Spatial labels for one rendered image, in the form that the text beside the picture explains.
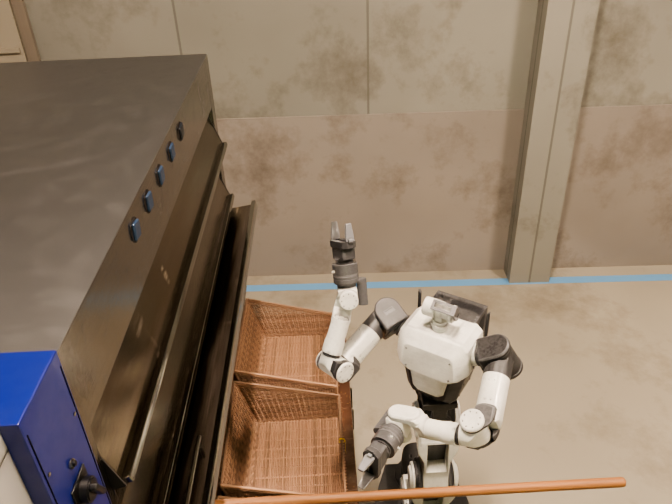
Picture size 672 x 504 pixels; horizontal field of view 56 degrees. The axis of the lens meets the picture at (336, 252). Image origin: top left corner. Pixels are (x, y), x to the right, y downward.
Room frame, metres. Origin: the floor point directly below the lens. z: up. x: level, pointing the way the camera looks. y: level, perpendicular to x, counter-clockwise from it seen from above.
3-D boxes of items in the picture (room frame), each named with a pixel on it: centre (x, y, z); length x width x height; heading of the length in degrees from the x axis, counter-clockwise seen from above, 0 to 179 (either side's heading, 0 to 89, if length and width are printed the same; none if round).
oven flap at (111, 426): (1.75, 0.51, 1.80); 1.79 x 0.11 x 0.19; 1
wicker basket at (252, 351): (2.38, 0.25, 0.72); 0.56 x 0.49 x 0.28; 179
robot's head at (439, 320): (1.70, -0.34, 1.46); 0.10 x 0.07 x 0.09; 56
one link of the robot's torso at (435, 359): (1.75, -0.38, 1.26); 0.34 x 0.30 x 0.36; 56
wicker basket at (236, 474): (1.78, 0.24, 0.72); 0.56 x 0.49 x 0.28; 1
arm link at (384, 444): (1.35, -0.12, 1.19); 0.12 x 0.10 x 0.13; 146
